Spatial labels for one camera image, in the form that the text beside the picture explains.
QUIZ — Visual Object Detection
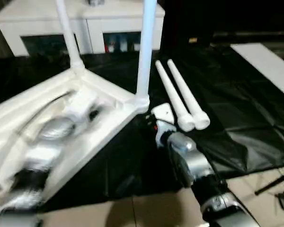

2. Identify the white sideboard cabinet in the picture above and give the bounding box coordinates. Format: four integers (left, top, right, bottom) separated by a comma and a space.
0, 0, 166, 57

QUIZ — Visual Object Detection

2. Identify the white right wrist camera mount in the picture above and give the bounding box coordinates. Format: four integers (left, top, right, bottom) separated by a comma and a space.
151, 102, 178, 149

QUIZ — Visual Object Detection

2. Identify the red and white container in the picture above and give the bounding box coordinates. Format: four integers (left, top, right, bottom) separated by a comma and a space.
105, 41, 116, 53

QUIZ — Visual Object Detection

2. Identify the white flat board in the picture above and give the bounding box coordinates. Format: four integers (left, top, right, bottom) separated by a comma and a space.
230, 43, 284, 102

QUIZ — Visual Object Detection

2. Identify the white plastic table leg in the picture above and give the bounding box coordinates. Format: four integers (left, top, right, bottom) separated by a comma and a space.
134, 0, 159, 112
155, 60, 195, 132
167, 59, 211, 131
55, 0, 86, 71

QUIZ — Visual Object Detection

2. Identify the black left wrist camera cable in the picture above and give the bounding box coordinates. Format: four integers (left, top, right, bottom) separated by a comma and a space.
20, 90, 73, 133

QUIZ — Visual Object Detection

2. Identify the black low cabinet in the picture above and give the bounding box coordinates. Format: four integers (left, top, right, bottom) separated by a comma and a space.
162, 0, 284, 46

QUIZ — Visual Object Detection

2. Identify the black tripod leg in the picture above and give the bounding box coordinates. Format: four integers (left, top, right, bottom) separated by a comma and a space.
254, 169, 284, 196

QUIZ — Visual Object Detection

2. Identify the white plastic table top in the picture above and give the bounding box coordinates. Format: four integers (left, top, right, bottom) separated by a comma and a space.
0, 67, 150, 207

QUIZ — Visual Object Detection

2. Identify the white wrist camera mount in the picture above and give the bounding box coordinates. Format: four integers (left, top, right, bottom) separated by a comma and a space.
65, 90, 103, 126
151, 102, 178, 149

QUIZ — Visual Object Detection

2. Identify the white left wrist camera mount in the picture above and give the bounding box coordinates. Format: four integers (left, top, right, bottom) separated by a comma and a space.
65, 90, 103, 126

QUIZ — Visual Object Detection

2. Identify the black plastic mat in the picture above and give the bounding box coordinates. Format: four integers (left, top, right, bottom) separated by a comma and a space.
0, 44, 284, 211

